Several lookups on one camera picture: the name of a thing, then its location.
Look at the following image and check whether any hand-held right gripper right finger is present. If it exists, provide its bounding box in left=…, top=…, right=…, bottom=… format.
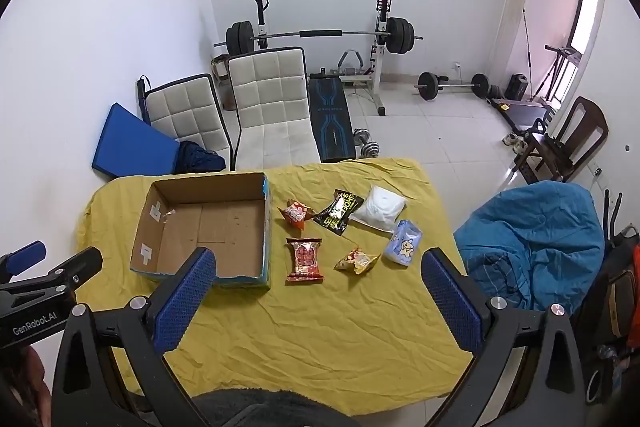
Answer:
left=421, top=248, right=601, bottom=427

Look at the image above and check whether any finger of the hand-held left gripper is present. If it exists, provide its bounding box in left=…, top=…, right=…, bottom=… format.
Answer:
left=0, top=241, right=47, bottom=280
left=0, top=247, right=103, bottom=308

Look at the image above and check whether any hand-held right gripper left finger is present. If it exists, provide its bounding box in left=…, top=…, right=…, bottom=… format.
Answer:
left=50, top=247, right=218, bottom=427

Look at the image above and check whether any light blue tissue pack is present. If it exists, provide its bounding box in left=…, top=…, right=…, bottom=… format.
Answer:
left=382, top=219, right=424, bottom=266

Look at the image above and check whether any cardboard box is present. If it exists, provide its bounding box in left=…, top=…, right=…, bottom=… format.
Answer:
left=129, top=172, right=273, bottom=292

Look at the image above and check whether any yellow panda print snack packet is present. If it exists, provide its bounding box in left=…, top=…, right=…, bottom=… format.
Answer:
left=334, top=248, right=381, bottom=276

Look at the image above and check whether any white soft plastic bag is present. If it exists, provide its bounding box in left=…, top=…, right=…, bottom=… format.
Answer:
left=348, top=185, right=407, bottom=234

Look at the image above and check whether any red panda print snack packet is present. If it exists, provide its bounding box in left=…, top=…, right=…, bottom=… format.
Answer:
left=278, top=200, right=315, bottom=232

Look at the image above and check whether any black snack packet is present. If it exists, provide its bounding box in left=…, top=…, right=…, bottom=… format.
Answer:
left=313, top=189, right=364, bottom=236

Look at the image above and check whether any blue bedding bundle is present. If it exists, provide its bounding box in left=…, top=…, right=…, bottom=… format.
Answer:
left=454, top=184, right=606, bottom=313

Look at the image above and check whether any yellow tablecloth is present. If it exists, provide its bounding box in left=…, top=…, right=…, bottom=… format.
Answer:
left=75, top=157, right=478, bottom=400

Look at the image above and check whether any blue foam mat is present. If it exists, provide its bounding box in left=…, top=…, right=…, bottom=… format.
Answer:
left=91, top=103, right=181, bottom=180

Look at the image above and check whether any dark blue cloth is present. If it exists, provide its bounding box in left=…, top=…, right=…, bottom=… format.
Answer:
left=175, top=140, right=227, bottom=174

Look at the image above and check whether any dark grey fuzzy cloth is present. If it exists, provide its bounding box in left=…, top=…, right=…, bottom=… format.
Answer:
left=195, top=389, right=361, bottom=427

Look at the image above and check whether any black luggage pile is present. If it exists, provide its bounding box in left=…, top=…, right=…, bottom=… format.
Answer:
left=570, top=189, right=640, bottom=408

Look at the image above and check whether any black pole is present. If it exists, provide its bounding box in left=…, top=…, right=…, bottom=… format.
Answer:
left=137, top=76, right=152, bottom=124

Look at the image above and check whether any small white padded chair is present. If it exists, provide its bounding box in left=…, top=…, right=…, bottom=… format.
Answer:
left=143, top=73, right=233, bottom=170

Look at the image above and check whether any black treadmill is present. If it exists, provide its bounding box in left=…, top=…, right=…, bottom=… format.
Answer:
left=490, top=44, right=583, bottom=130

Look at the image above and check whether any large white padded chair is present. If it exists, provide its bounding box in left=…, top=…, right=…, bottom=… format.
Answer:
left=227, top=47, right=322, bottom=170

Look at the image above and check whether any short barbell with plates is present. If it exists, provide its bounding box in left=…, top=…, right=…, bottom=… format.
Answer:
left=414, top=72, right=491, bottom=102

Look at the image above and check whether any black weight bench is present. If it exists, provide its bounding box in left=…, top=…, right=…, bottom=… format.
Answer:
left=306, top=72, right=358, bottom=162

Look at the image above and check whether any dark wooden chair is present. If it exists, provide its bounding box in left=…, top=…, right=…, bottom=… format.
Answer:
left=510, top=96, right=610, bottom=185

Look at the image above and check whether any small black bag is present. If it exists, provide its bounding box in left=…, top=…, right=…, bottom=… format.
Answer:
left=505, top=74, right=530, bottom=100

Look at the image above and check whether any brown storage box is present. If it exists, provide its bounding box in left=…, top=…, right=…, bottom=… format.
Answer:
left=210, top=54, right=231, bottom=110

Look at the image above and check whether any long metal bar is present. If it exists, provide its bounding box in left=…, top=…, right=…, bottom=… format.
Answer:
left=522, top=7, right=534, bottom=80

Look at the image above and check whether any barbell with black plates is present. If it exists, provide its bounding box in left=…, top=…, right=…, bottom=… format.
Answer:
left=214, top=18, right=423, bottom=56

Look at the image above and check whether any window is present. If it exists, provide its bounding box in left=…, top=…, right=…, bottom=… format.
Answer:
left=570, top=0, right=601, bottom=58

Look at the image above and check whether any grey triangular handle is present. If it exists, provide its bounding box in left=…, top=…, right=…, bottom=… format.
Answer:
left=337, top=49, right=368, bottom=75

